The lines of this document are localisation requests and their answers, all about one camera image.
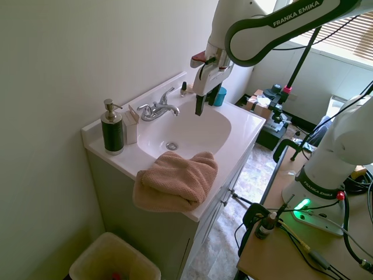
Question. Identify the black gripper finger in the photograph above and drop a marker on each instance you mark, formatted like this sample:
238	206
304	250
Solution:
200	105
214	96

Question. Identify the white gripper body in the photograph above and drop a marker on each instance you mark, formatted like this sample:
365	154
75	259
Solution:
211	78

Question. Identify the tan terry towel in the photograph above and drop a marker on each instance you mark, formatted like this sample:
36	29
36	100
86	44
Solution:
177	181

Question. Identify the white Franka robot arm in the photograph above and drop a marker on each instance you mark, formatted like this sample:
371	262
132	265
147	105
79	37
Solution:
320	163

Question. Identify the chrome sink drain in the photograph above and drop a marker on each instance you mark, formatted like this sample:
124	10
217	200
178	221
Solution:
172	145

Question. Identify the teal round container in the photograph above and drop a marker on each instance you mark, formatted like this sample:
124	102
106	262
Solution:
222	97

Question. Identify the small nail polish bottle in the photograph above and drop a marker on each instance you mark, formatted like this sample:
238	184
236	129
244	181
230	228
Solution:
183	91

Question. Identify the brown cardboard box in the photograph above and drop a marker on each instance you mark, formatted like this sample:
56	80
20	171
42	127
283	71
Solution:
259	106

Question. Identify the black equipment case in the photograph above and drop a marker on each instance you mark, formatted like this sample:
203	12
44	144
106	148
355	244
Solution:
272	134

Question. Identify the small white carton box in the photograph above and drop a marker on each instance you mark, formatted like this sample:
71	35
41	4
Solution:
131	128

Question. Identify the pink stand clamp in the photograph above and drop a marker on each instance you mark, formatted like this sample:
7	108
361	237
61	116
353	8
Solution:
288	90

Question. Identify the black C-clamp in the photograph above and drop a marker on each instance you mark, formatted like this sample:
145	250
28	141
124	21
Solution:
253	213
281	147

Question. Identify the black chrome soap dispenser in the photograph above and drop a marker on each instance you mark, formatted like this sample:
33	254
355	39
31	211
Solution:
112	131

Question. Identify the metal cabinet knob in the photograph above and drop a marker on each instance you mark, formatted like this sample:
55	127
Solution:
225	202
232	192

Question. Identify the grey vanity cabinet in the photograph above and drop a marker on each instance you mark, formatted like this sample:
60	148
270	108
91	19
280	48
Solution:
151	233

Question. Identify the small dark dropper bottle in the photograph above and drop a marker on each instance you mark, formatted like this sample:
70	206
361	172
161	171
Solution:
265	229

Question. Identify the wooden window blinds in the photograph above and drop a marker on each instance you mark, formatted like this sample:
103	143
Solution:
349	32

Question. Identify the red stop button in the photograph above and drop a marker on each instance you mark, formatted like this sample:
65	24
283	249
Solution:
339	195

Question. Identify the cream plastic trash bin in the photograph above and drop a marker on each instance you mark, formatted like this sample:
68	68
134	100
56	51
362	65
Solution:
116	259

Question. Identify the red grey wrist camera mount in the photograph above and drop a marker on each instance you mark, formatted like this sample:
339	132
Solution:
198	59

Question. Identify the black camera stand pole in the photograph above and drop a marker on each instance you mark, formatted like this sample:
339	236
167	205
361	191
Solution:
303	55

